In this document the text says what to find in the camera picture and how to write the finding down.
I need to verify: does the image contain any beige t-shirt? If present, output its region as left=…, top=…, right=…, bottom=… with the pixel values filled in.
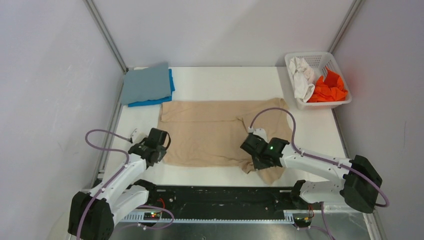
left=157, top=98, right=293, bottom=174

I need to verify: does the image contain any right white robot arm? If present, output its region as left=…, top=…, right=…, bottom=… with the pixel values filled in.
left=240, top=133, right=383, bottom=214

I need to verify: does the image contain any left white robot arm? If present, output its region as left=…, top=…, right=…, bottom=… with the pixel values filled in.
left=67, top=128, right=175, bottom=240

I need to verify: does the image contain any folded blue t-shirt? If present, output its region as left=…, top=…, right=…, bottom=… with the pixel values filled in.
left=127, top=68, right=176, bottom=108

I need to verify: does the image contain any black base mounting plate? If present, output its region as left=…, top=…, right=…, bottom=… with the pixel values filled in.
left=134, top=179, right=321, bottom=221

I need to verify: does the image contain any folded grey t-shirt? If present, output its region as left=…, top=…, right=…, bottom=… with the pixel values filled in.
left=120, top=62, right=176, bottom=107

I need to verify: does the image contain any left controller board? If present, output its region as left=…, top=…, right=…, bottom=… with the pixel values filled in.
left=143, top=212, right=162, bottom=221

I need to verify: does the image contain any controller board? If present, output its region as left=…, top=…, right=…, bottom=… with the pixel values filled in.
left=143, top=212, right=162, bottom=221
left=293, top=217, right=313, bottom=229

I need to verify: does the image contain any right controller board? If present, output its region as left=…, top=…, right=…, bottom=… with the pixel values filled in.
left=293, top=217, right=313, bottom=229

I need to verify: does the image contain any white crumpled t-shirt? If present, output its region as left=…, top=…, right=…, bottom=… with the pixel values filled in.
left=288, top=57, right=316, bottom=103

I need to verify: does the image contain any white plastic laundry basket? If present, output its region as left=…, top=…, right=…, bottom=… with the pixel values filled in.
left=284, top=51, right=353, bottom=110

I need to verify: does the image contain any orange crumpled t-shirt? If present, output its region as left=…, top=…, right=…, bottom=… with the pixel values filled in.
left=307, top=67, right=349, bottom=103

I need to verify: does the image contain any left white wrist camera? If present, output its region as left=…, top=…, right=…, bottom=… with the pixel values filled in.
left=129, top=128, right=147, bottom=144

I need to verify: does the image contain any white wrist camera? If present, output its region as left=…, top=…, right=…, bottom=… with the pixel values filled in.
left=129, top=128, right=147, bottom=144
left=247, top=127, right=268, bottom=142

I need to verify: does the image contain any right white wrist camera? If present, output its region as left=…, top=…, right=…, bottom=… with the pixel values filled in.
left=247, top=127, right=268, bottom=142

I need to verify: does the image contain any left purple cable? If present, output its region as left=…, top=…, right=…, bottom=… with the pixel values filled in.
left=75, top=129, right=176, bottom=240

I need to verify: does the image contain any aluminium frame rail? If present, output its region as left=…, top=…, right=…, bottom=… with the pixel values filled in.
left=67, top=188, right=387, bottom=240

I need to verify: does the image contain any left corner aluminium post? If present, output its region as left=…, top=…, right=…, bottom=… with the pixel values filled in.
left=83, top=0, right=129, bottom=74

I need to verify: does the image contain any corner aluminium post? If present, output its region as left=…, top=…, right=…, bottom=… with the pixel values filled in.
left=327, top=0, right=365, bottom=54
left=83, top=0, right=129, bottom=74

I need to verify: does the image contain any right corner aluminium post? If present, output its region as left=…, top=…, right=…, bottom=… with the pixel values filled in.
left=327, top=0, right=365, bottom=54

